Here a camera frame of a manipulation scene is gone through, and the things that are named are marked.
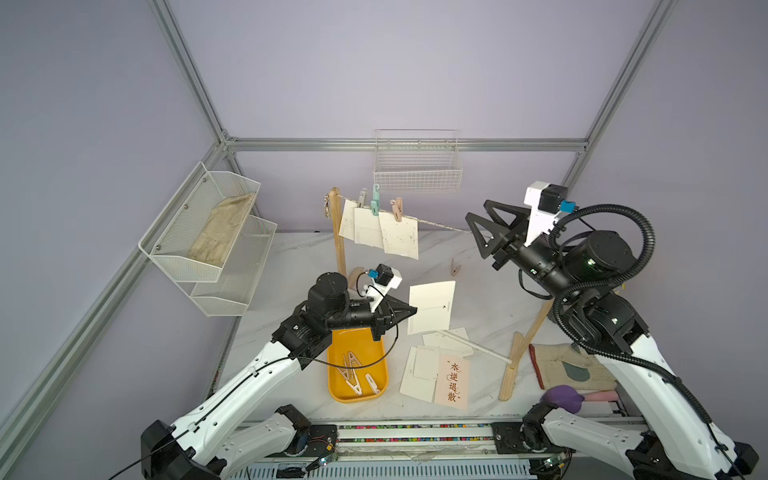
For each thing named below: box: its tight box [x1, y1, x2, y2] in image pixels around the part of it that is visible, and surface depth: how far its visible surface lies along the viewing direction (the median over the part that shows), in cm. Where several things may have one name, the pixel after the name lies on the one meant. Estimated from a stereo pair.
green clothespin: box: [370, 183, 380, 216], surface depth 65 cm
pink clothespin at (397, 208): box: [390, 197, 403, 222], surface depth 65 cm
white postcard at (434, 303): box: [407, 280, 456, 335], surface depth 64 cm
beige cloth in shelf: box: [188, 192, 257, 268], surface depth 81 cm
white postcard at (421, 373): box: [399, 346, 440, 403], surface depth 86 cm
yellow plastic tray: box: [327, 327, 389, 403], surface depth 84 cm
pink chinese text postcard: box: [435, 354, 470, 411], surface depth 84 cm
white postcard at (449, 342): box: [422, 327, 474, 355], surface depth 92 cm
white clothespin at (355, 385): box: [337, 367, 362, 395], surface depth 83 cm
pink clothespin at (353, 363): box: [346, 351, 362, 384], surface depth 85 cm
